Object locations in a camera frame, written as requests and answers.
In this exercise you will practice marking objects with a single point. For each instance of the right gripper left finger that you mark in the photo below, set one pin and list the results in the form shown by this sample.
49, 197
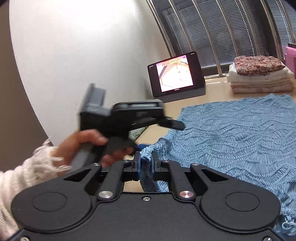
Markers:
136, 166

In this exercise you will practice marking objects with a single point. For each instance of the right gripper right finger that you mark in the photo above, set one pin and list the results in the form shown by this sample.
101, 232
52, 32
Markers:
156, 166

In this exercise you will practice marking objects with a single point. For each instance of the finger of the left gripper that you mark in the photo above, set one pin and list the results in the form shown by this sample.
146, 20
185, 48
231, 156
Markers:
172, 124

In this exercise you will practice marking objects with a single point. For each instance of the blue knitted garment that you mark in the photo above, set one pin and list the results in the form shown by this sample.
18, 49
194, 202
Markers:
252, 139

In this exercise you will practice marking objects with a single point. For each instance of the person left hand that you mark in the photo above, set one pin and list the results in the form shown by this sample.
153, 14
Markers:
83, 142

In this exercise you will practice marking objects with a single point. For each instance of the black tablet with stand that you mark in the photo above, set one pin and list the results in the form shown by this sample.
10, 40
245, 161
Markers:
177, 78

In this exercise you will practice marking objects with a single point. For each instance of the floral folded cloth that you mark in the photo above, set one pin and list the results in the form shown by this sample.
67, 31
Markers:
257, 65

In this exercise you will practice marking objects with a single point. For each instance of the stack of folded beige blankets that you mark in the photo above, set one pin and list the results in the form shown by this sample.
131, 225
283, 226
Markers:
279, 81

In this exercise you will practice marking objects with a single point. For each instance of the magenta small box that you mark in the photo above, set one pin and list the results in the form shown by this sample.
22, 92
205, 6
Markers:
290, 58

